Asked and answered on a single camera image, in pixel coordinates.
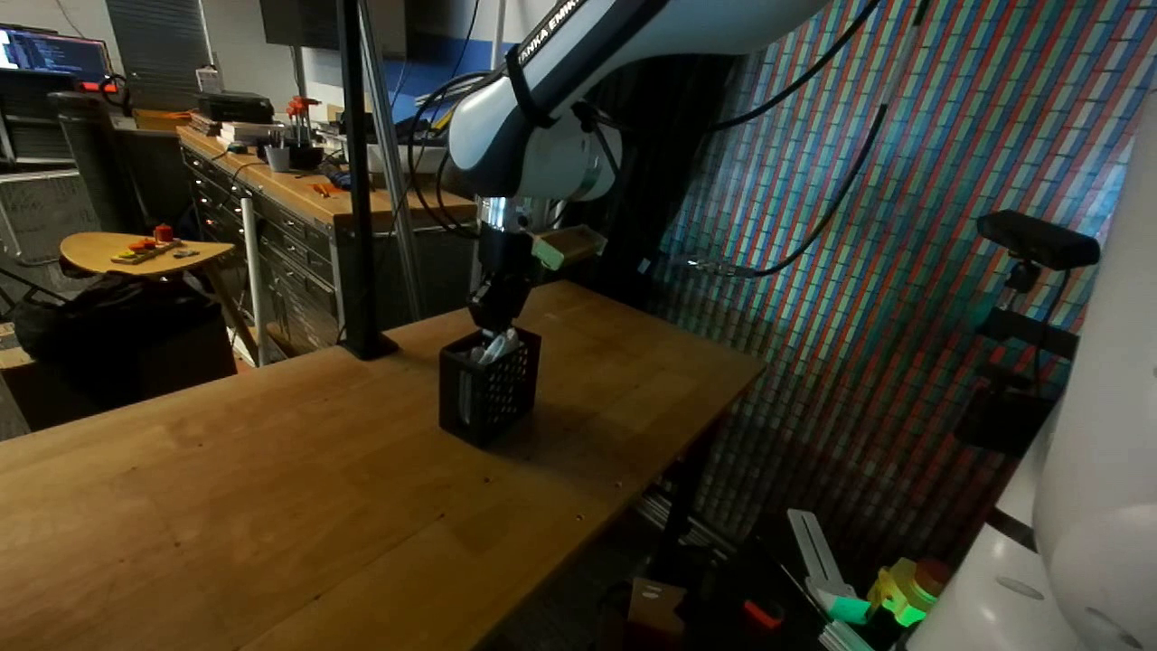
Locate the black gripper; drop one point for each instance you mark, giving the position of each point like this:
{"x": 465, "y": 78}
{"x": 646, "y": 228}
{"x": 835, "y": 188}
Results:
{"x": 508, "y": 272}

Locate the black perforated box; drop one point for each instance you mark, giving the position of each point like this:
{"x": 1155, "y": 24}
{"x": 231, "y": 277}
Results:
{"x": 482, "y": 402}

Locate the white towel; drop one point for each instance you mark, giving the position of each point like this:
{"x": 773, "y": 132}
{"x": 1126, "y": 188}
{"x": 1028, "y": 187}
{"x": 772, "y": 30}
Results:
{"x": 491, "y": 347}

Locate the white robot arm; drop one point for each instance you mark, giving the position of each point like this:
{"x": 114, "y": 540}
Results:
{"x": 940, "y": 224}

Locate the black vertical pole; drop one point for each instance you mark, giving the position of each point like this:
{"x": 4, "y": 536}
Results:
{"x": 362, "y": 331}

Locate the wooden workbench with drawers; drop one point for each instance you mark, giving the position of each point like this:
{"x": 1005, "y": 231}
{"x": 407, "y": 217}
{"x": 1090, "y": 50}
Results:
{"x": 288, "y": 264}

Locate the round wooden stool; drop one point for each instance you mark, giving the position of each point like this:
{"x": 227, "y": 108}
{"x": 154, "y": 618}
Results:
{"x": 138, "y": 255}

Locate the colourful toy pile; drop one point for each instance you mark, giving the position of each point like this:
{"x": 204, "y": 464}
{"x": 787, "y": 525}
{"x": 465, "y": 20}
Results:
{"x": 900, "y": 592}

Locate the yellow green wrist camera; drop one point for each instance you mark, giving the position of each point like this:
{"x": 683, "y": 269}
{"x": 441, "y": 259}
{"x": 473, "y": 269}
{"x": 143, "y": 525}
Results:
{"x": 566, "y": 246}

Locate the black camera on stand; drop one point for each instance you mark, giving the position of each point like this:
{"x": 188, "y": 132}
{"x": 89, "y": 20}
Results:
{"x": 1040, "y": 240}

